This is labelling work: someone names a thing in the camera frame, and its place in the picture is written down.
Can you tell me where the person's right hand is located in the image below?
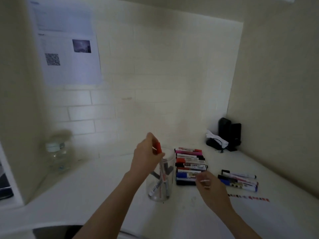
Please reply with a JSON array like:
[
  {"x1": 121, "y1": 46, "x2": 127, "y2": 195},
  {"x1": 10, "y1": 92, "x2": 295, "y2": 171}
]
[{"x1": 195, "y1": 171, "x2": 234, "y2": 215}]

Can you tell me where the person's left hand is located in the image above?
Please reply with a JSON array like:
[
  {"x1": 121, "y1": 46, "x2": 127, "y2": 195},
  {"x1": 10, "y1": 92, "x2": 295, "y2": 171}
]
[{"x1": 130, "y1": 132, "x2": 165, "y2": 177}]

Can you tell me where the red cap marker pen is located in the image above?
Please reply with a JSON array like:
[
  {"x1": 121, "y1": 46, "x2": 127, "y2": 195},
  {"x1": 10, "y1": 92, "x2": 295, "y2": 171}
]
[{"x1": 152, "y1": 142, "x2": 167, "y2": 170}]

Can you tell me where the person's right forearm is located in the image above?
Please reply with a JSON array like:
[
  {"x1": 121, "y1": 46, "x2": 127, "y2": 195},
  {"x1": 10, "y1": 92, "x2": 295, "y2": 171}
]
[{"x1": 211, "y1": 207, "x2": 263, "y2": 239}]

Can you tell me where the person's left forearm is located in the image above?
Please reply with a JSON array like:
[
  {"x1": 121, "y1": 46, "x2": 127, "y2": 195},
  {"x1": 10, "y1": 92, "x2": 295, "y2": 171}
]
[{"x1": 72, "y1": 170, "x2": 151, "y2": 239}]

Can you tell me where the row of assorted markers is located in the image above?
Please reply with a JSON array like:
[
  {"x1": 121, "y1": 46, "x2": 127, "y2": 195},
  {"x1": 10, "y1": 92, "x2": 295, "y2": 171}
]
[{"x1": 174, "y1": 147, "x2": 209, "y2": 186}]

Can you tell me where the red thin marker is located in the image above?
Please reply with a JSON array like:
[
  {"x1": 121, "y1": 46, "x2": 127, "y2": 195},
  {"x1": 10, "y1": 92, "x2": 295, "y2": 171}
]
[{"x1": 161, "y1": 159, "x2": 168, "y2": 197}]

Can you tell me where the clear plastic cup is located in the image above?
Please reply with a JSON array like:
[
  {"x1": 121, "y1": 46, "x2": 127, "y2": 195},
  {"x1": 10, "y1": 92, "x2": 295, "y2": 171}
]
[{"x1": 147, "y1": 147, "x2": 176, "y2": 202}]

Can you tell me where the grey cap white marker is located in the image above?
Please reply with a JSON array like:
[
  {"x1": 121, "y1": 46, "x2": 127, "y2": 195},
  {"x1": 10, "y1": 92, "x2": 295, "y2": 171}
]
[{"x1": 149, "y1": 166, "x2": 174, "y2": 197}]

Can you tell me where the blue whiteboard marker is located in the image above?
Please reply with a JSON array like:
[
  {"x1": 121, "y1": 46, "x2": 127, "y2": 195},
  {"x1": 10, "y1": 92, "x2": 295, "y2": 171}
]
[{"x1": 219, "y1": 179, "x2": 258, "y2": 193}]

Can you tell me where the black whiteboard marker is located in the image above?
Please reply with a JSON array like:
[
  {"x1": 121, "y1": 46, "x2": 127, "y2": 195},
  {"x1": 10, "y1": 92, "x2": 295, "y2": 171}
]
[{"x1": 221, "y1": 170, "x2": 257, "y2": 180}]

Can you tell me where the dark red whiteboard marker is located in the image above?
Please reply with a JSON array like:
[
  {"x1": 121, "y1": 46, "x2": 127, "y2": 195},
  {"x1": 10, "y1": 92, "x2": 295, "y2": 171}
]
[{"x1": 218, "y1": 174, "x2": 259, "y2": 187}]

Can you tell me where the black desktop device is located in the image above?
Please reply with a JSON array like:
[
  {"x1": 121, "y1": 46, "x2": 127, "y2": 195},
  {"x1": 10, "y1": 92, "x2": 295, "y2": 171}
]
[{"x1": 218, "y1": 118, "x2": 242, "y2": 152}]

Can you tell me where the clear plastic water bottle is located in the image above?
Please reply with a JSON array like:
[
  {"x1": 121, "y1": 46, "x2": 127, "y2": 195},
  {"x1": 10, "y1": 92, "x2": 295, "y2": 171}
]
[{"x1": 45, "y1": 130, "x2": 76, "y2": 173}]

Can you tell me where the paper sheet with pictures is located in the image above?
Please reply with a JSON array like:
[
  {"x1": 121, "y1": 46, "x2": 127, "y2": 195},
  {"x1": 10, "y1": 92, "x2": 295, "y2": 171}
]
[{"x1": 37, "y1": 32, "x2": 104, "y2": 85}]

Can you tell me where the text-printed paper sheet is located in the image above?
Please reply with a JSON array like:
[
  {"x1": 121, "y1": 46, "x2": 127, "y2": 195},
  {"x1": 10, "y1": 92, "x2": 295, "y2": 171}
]
[{"x1": 26, "y1": 0, "x2": 96, "y2": 35}]

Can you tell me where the white cloth with black cord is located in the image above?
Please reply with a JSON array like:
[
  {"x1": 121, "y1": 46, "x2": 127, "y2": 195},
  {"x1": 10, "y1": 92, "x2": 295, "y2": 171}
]
[{"x1": 206, "y1": 130, "x2": 229, "y2": 153}]

